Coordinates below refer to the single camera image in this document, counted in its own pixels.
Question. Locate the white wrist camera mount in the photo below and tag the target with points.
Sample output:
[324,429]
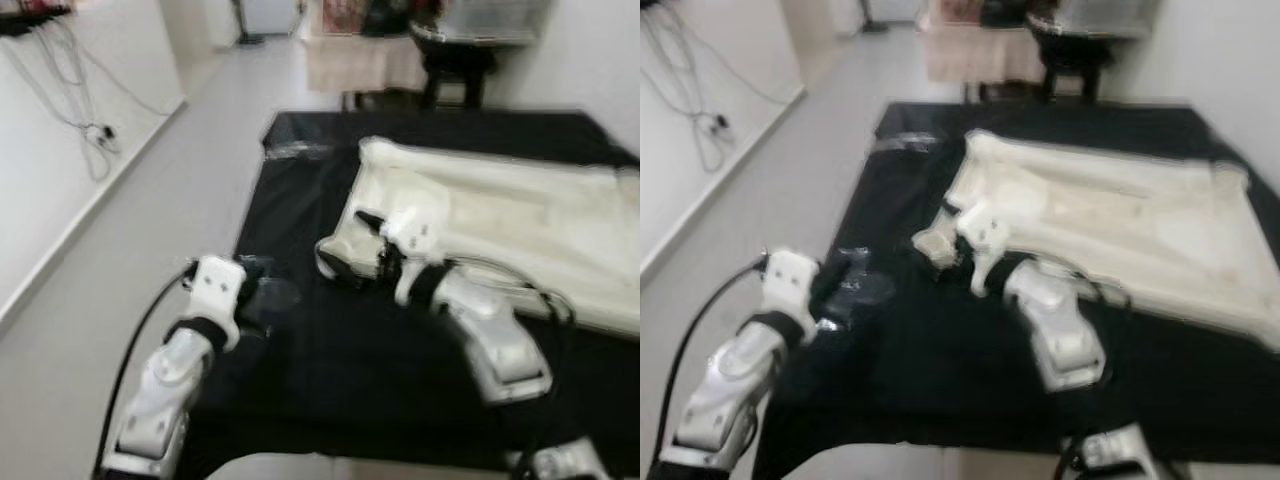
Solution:
[790,285]
[215,290]
[420,225]
[985,225]

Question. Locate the black floor stand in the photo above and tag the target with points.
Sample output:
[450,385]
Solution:
[248,35]
[875,22]

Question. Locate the clear plastic container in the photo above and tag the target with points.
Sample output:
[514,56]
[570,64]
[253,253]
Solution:
[1110,14]
[495,18]

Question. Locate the black round stool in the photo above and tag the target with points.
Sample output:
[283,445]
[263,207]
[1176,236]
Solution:
[1072,62]
[458,70]

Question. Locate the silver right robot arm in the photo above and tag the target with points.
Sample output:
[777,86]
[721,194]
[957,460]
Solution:
[490,340]
[1060,330]

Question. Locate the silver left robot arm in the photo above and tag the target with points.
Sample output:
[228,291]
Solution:
[160,400]
[725,390]

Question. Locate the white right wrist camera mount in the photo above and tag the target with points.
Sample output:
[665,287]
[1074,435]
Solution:
[985,225]
[420,225]

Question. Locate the pink cloth covered table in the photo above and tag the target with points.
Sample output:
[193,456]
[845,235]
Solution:
[365,65]
[980,55]

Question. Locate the black bag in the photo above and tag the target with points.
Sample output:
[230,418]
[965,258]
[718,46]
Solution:
[400,15]

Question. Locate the cream plastic table top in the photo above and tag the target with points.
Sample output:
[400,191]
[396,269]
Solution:
[1120,220]
[520,220]

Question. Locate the red printed box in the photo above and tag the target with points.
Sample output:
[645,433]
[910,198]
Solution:
[342,15]
[955,10]

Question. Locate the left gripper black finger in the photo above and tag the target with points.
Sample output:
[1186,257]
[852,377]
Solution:
[265,272]
[870,285]
[284,292]
[846,265]

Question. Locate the black table cloth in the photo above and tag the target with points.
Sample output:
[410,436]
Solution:
[900,400]
[350,400]

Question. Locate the black bowl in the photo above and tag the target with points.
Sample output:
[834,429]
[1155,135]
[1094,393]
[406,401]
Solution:
[460,38]
[1070,32]

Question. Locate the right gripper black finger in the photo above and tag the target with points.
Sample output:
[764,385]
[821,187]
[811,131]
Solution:
[352,275]
[372,222]

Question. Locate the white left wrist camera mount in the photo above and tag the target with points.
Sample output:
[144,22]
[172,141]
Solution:
[790,285]
[215,290]

